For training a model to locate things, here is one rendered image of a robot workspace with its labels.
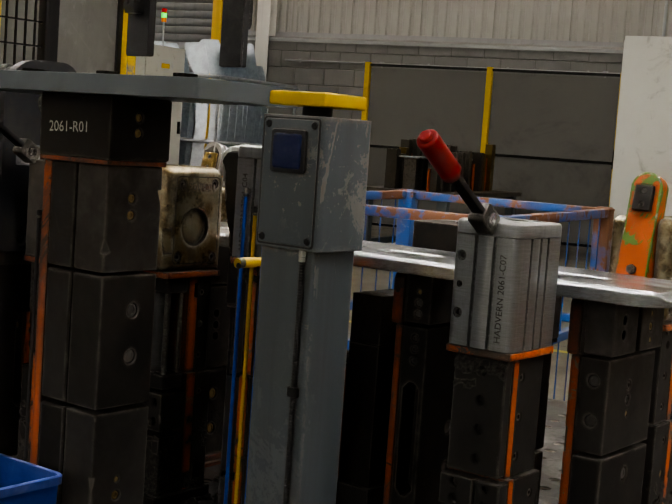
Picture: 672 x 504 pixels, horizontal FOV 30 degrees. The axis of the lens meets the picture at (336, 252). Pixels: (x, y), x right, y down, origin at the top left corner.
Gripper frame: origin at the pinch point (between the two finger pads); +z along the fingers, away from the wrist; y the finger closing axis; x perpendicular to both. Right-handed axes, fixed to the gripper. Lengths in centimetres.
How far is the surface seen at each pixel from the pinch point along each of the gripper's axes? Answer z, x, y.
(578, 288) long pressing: 20.5, -25.8, 27.8
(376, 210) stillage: 28, 135, 184
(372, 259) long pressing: 20.6, -1.9, 25.4
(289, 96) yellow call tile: 4.8, -14.0, -0.6
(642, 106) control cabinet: -26, 369, 739
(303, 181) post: 11.7, -16.4, -0.7
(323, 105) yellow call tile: 5.4, -17.5, -0.1
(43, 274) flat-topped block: 23.3, 14.9, -4.2
